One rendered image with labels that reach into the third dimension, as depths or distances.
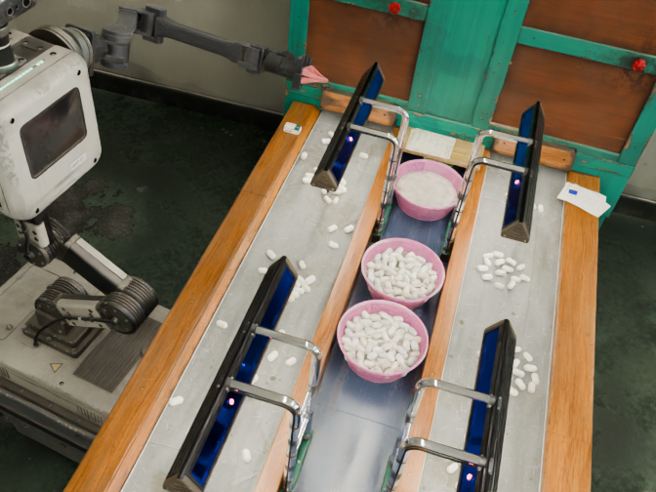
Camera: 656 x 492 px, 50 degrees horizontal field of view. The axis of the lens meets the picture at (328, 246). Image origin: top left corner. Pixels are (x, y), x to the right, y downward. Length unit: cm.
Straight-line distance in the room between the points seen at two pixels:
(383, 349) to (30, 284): 125
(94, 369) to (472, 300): 121
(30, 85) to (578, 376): 162
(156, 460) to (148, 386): 20
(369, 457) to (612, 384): 152
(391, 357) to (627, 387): 143
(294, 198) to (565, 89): 103
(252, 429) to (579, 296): 111
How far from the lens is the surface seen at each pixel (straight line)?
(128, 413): 191
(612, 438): 307
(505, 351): 168
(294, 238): 232
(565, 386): 213
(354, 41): 269
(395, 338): 209
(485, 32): 258
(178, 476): 143
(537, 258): 246
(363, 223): 236
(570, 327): 227
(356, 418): 201
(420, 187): 259
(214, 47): 232
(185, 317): 207
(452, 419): 199
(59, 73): 179
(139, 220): 345
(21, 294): 260
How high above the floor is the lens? 240
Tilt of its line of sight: 46 degrees down
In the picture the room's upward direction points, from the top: 8 degrees clockwise
